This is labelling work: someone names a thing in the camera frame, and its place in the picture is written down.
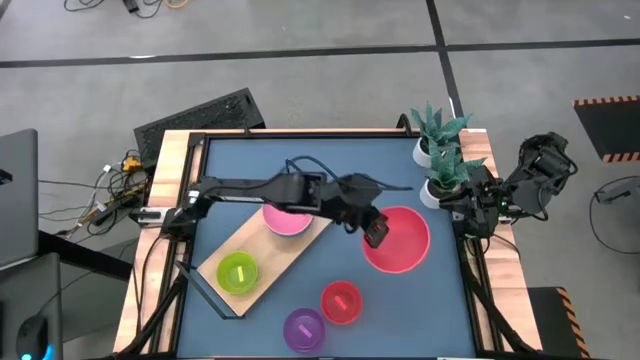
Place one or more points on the black perforated metal panel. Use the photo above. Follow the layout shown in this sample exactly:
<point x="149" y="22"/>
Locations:
<point x="200" y="122"/>

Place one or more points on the pink plastic bowl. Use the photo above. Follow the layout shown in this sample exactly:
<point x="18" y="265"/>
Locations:
<point x="287" y="220"/>

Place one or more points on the yellow connector plug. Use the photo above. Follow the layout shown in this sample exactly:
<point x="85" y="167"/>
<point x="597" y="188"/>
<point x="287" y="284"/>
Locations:
<point x="132" y="164"/>

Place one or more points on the small purple translucent bowl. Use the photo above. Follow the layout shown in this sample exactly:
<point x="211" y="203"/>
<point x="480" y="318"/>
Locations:
<point x="304" y="330"/>

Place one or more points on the grey metal stand foot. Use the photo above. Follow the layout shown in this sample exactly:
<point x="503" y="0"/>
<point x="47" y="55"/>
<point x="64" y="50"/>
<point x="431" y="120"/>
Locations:
<point x="617" y="192"/>

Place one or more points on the small green translucent bowl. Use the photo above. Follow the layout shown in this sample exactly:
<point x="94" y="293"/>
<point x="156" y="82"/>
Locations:
<point x="237" y="272"/>

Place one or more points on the large red plastic bowl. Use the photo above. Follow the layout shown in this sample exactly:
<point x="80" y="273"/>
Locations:
<point x="405" y="250"/>

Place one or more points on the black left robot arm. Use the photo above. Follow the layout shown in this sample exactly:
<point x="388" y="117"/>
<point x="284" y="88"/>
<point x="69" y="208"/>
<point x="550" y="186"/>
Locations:
<point x="250" y="189"/>

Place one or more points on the black table edge frame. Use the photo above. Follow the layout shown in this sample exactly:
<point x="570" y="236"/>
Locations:
<point x="191" y="150"/>

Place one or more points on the wooden tray board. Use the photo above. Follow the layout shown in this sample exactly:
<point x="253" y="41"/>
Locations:
<point x="270" y="265"/>

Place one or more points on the black mat orange striped edge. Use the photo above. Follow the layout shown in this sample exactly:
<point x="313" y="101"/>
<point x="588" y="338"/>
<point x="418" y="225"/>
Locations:
<point x="547" y="320"/>
<point x="610" y="130"/>

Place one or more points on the light blue plastic bowl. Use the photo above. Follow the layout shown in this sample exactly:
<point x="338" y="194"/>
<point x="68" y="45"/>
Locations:
<point x="287" y="235"/>

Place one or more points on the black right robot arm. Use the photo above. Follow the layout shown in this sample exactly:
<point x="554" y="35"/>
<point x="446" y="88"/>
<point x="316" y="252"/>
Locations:
<point x="542" y="165"/>

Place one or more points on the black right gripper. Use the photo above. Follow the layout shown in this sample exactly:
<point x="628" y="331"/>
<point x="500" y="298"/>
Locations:
<point x="482" y="197"/>

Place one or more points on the grey laptop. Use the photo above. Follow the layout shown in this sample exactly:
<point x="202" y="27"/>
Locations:
<point x="17" y="200"/>

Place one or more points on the dark grey mouse pad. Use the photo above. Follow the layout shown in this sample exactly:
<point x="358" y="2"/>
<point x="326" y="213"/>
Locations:
<point x="30" y="285"/>

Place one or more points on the black computer mouse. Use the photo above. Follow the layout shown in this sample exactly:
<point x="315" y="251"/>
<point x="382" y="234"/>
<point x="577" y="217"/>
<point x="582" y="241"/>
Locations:
<point x="32" y="335"/>

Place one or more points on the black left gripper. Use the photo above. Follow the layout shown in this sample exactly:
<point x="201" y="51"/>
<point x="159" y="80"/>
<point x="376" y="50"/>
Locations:
<point x="362" y="215"/>

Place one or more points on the small red translucent bowl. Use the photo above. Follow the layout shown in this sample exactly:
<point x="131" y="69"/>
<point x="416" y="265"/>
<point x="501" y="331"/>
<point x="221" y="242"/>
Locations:
<point x="341" y="302"/>

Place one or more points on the potted plant in white pot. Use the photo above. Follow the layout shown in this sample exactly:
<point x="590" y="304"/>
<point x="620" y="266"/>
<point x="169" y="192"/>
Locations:
<point x="437" y="130"/>
<point x="452" y="170"/>

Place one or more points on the black diagonal frame strut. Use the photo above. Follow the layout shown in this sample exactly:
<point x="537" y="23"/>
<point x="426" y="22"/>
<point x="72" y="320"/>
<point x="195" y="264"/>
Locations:
<point x="160" y="310"/>
<point x="492" y="310"/>

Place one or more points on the black power strip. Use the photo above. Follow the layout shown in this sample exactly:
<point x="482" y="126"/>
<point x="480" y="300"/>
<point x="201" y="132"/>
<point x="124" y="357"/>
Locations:
<point x="117" y="210"/>

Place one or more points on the black power adapter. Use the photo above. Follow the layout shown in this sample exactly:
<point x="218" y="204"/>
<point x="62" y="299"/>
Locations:
<point x="131" y="5"/>

